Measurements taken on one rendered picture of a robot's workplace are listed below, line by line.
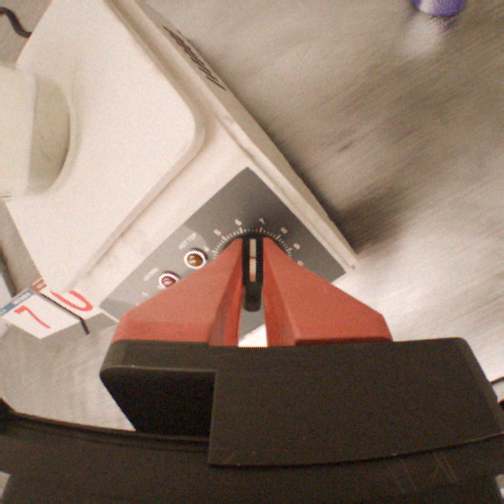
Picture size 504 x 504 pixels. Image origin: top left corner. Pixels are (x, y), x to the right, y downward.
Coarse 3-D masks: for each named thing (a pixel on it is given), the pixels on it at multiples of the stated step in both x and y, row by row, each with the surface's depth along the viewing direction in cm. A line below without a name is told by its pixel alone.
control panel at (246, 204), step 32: (224, 192) 12; (256, 192) 12; (192, 224) 13; (224, 224) 13; (256, 224) 13; (288, 224) 13; (160, 256) 14; (288, 256) 14; (320, 256) 14; (128, 288) 15; (160, 288) 15; (256, 320) 16
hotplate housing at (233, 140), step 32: (128, 0) 12; (160, 32) 12; (192, 64) 12; (192, 96) 11; (224, 96) 13; (224, 128) 11; (256, 128) 15; (192, 160) 12; (224, 160) 12; (256, 160) 12; (160, 192) 13; (192, 192) 12; (288, 192) 13; (160, 224) 13; (320, 224) 14; (128, 256) 14; (352, 256) 15; (96, 288) 16
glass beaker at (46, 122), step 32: (0, 64) 8; (0, 96) 8; (32, 96) 9; (64, 96) 10; (0, 128) 8; (32, 128) 9; (64, 128) 11; (0, 160) 9; (32, 160) 10; (64, 160) 11; (0, 192) 10; (32, 192) 11
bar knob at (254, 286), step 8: (232, 240) 13; (248, 240) 13; (256, 240) 13; (272, 240) 13; (224, 248) 13; (248, 248) 12; (256, 248) 12; (280, 248) 13; (248, 256) 12; (256, 256) 12; (248, 264) 12; (256, 264) 12; (248, 272) 12; (256, 272) 12; (248, 280) 13; (256, 280) 13; (248, 288) 13; (256, 288) 13; (248, 296) 13; (256, 296) 13; (248, 304) 13; (256, 304) 13
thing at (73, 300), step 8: (48, 288) 22; (56, 296) 23; (64, 296) 23; (72, 296) 23; (80, 296) 23; (64, 304) 24; (72, 304) 24; (80, 304) 24; (88, 304) 24; (80, 312) 25; (88, 312) 25
